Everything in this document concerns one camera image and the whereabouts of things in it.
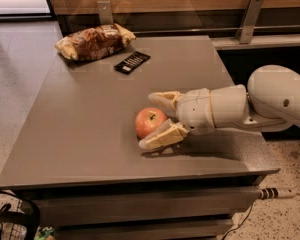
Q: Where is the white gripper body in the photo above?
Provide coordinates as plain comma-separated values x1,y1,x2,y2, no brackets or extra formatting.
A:
176,88,214,135

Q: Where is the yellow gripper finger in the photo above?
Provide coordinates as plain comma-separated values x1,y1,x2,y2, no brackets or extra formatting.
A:
148,91,183,111
138,119,189,150

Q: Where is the red apple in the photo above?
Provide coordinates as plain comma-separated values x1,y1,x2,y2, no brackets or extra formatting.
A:
135,107,167,139

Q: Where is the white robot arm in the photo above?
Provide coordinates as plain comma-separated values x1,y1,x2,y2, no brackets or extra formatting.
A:
139,65,300,150

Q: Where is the black rxbar chocolate bar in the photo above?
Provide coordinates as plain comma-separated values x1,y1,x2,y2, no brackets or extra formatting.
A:
114,51,150,74

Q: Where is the upper grey drawer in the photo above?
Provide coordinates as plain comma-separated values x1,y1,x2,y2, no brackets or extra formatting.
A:
37,187,260,226

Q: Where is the grey drawer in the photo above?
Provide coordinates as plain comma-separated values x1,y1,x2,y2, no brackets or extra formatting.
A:
37,187,260,226
56,219,233,240

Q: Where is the brown yellow chip bag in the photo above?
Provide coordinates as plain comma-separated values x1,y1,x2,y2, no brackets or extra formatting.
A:
55,23,136,61

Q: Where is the lower grey drawer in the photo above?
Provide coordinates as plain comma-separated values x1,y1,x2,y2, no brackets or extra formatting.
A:
56,219,233,240

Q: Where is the grey side shelf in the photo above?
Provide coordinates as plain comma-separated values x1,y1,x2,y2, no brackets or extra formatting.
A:
211,34,300,50

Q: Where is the right metal wall bracket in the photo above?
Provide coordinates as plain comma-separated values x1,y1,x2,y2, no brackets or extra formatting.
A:
235,0,264,44

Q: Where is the metal wall bracket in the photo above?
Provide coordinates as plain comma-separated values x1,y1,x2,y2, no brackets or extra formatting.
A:
235,0,264,44
97,0,114,25

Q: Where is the black white striped handle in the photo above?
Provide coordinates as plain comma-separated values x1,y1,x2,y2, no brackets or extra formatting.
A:
260,188,296,200

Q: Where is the black cable on floor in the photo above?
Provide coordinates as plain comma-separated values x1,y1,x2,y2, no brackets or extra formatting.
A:
220,202,255,240

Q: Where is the left metal wall bracket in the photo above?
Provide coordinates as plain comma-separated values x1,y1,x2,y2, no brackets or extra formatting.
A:
97,0,114,25

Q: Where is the black wire basket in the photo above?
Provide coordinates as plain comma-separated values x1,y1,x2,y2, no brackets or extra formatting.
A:
0,197,40,240

